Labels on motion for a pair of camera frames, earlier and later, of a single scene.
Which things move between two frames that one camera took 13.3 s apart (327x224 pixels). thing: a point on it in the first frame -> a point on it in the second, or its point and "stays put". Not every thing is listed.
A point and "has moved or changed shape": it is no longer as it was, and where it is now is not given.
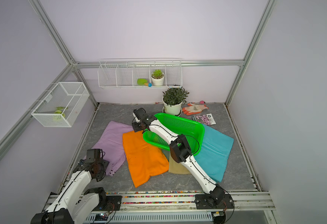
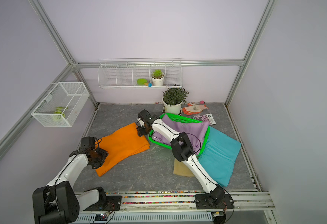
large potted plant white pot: (172, 99) stays put
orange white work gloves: (193, 108) stays put
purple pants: (111, 143) -> (197, 132)
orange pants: (144, 159) -> (120, 145)
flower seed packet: (207, 119) stays put
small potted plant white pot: (157, 76) stays put
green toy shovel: (141, 81) stays put
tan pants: (175, 167) has moved or changed shape
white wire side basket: (62, 106) stays put
